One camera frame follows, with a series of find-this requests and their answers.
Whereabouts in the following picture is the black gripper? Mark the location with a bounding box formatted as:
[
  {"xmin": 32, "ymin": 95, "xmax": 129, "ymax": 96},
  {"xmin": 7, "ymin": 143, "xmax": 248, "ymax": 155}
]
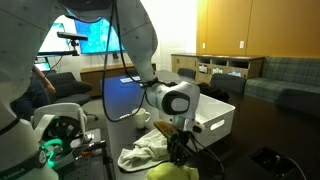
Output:
[{"xmin": 166, "ymin": 128, "xmax": 196, "ymax": 168}]

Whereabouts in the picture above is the yellow-green towel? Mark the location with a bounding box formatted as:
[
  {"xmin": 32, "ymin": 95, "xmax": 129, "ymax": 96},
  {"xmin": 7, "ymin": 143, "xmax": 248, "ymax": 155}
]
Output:
[{"xmin": 145, "ymin": 161, "xmax": 200, "ymax": 180}]

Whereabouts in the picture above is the white towel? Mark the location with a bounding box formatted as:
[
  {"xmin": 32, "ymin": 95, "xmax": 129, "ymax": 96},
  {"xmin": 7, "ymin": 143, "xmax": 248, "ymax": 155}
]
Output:
[{"xmin": 117, "ymin": 128, "xmax": 173, "ymax": 173}]

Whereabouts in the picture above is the white mug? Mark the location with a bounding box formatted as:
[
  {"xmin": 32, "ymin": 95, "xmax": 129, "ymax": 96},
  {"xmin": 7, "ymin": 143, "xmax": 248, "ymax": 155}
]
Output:
[{"xmin": 131, "ymin": 107, "xmax": 152, "ymax": 130}]

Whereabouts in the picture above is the white plastic basket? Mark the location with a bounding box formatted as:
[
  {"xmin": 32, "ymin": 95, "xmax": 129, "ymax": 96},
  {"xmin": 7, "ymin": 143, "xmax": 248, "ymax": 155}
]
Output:
[{"xmin": 158, "ymin": 93, "xmax": 236, "ymax": 149}]

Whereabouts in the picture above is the white keyboard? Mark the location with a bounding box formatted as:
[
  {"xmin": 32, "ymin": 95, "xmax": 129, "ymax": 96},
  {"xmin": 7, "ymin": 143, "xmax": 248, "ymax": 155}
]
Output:
[{"xmin": 119, "ymin": 75, "xmax": 144, "ymax": 84}]

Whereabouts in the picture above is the wooden shelf cabinet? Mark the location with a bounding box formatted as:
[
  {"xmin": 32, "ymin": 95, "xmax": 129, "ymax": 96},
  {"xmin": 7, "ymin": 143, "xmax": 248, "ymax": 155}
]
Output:
[{"xmin": 170, "ymin": 53, "xmax": 266, "ymax": 84}]

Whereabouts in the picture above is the low wooden credenza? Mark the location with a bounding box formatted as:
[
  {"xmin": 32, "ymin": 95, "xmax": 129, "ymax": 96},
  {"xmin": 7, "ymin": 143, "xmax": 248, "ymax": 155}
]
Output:
[{"xmin": 79, "ymin": 61, "xmax": 157, "ymax": 98}]

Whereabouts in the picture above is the black swivel office chair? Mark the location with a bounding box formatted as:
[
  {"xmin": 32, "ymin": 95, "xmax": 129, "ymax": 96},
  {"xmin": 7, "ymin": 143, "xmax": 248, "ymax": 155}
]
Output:
[{"xmin": 46, "ymin": 71, "xmax": 100, "ymax": 122}]

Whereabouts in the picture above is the green plaid couch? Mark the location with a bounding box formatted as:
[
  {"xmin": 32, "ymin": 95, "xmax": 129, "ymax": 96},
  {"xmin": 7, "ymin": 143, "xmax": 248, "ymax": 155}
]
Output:
[{"xmin": 244, "ymin": 55, "xmax": 320, "ymax": 116}]

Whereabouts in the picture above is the seated person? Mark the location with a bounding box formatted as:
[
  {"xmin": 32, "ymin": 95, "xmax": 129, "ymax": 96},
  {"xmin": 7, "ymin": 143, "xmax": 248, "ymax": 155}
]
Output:
[{"xmin": 9, "ymin": 64, "xmax": 57, "ymax": 121}]

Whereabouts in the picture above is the small background screen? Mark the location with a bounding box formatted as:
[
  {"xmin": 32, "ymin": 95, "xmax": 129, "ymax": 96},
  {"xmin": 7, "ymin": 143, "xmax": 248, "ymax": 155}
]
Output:
[{"xmin": 34, "ymin": 61, "xmax": 52, "ymax": 73}]

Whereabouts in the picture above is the cyan monitor screen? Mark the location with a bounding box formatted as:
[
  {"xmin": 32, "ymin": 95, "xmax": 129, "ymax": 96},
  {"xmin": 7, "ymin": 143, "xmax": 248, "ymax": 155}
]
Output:
[{"xmin": 38, "ymin": 22, "xmax": 68, "ymax": 54}]

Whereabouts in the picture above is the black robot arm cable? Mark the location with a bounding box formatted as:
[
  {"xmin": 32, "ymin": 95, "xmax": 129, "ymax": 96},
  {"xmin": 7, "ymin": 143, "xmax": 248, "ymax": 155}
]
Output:
[{"xmin": 100, "ymin": 0, "xmax": 228, "ymax": 179}]

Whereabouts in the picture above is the black table cable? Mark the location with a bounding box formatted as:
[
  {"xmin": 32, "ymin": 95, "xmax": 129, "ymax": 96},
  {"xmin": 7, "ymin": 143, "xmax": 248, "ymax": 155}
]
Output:
[{"xmin": 283, "ymin": 156, "xmax": 308, "ymax": 180}]

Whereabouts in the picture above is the large wall TV screen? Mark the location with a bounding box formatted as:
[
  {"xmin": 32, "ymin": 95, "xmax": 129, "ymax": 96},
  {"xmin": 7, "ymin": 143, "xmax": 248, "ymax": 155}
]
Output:
[{"xmin": 74, "ymin": 16, "xmax": 126, "ymax": 55}]

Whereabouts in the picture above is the black camera stand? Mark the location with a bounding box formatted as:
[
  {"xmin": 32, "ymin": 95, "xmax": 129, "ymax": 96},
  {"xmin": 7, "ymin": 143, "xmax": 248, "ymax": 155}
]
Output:
[{"xmin": 33, "ymin": 39, "xmax": 81, "ymax": 58}]

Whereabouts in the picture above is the black stereo camera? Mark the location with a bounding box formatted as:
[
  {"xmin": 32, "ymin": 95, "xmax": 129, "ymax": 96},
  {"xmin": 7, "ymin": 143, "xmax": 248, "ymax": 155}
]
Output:
[{"xmin": 56, "ymin": 31, "xmax": 89, "ymax": 42}]

